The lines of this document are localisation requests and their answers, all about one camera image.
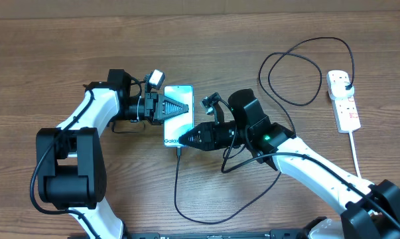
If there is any Samsung Galaxy smartphone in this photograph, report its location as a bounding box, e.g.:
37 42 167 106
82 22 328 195
164 85 194 147

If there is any black USB charging cable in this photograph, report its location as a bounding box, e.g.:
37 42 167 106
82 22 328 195
173 37 356 225

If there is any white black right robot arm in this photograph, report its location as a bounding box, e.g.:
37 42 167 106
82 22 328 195
179 89 400 238

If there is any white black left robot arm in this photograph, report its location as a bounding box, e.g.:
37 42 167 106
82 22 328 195
29 69 190 238

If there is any white charger plug adapter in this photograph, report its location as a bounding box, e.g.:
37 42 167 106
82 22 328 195
328 82 355 100

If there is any white power strip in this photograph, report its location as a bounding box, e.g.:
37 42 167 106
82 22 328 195
326 70 361 133

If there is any cardboard backdrop panel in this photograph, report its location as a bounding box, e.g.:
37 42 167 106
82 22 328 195
0 0 400 19

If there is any black mounting rail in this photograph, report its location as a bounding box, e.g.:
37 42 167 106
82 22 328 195
128 228 310 239

